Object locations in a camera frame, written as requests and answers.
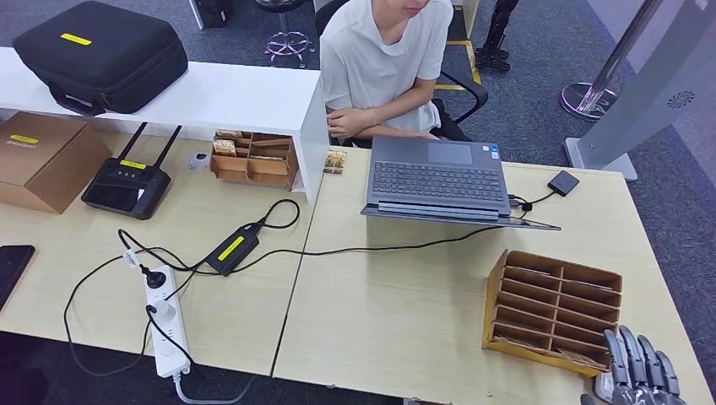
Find black humanoid robot legs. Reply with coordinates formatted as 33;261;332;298
475;0;521;73

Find white desk shelf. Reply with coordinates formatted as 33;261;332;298
0;47;331;205

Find black smartphone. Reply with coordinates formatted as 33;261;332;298
0;244;37;313

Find grey laptop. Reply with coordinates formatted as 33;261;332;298
360;135;562;232

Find black cabinet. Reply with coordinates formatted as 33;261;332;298
188;0;235;30

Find white card reader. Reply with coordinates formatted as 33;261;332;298
593;371;616;405

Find person's left hand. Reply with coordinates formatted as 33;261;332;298
326;107;379;140

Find black office chair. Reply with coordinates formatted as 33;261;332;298
314;0;491;148

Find short black cable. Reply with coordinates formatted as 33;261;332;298
507;192;557;213

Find patterned room key card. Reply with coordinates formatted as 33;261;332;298
553;347;610;371

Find white power strip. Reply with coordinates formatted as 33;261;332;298
144;265;192;380

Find white power strip cable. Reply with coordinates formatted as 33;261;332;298
171;371;258;405

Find black adapter output cable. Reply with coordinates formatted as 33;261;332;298
246;198;301;231

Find chrome stanchion post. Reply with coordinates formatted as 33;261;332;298
559;0;665;122

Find small wooden desk organizer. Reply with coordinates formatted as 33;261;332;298
209;130;300;192

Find thin black cable white tag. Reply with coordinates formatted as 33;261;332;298
62;248;197;376

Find black remote controller with antennas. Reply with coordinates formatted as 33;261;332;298
81;121;183;221

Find black carry case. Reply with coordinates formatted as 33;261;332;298
12;0;190;117

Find wooden slotted card holder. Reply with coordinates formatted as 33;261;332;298
481;249;624;379

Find small black box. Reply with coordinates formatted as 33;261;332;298
546;170;581;197

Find black power cord with plug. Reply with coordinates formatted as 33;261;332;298
116;228;225;290

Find brown cardboard box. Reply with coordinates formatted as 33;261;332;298
0;111;113;215

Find long black cable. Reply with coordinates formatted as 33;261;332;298
167;207;533;278

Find black power adapter yellow label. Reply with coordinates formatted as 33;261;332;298
203;224;262;278

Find grey kiosk panel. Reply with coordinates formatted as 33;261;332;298
563;0;716;183

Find chrome base stool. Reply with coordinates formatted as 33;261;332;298
256;0;316;69

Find white plug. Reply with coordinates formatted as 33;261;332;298
148;300;177;328

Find person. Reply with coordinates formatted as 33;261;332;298
318;0;455;142

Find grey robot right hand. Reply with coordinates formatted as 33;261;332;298
579;326;688;405

